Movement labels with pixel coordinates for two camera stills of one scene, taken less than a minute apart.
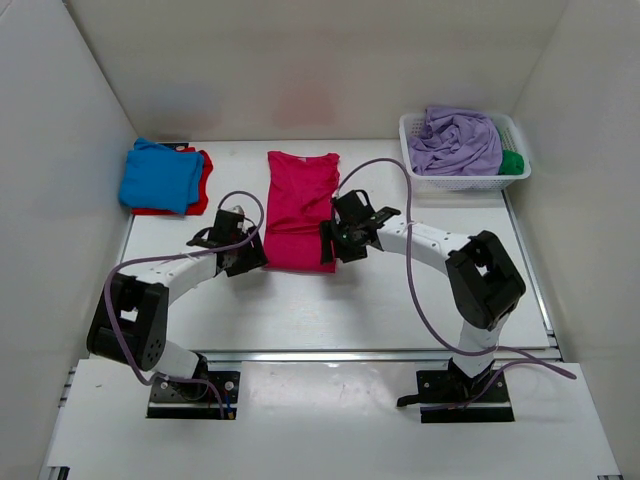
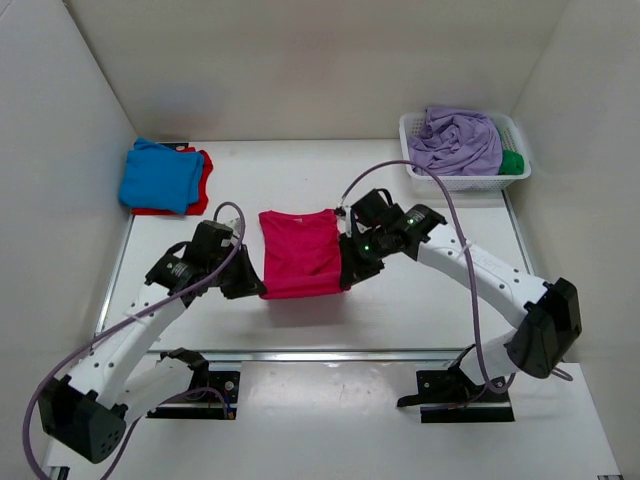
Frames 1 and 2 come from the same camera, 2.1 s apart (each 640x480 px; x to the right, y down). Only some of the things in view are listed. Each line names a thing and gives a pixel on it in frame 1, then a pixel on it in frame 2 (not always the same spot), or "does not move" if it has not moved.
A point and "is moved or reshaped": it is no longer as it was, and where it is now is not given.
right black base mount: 456,386 does not move
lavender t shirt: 456,142 does not move
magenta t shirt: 301,190 is moved or reshaped
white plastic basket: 410,125 does not move
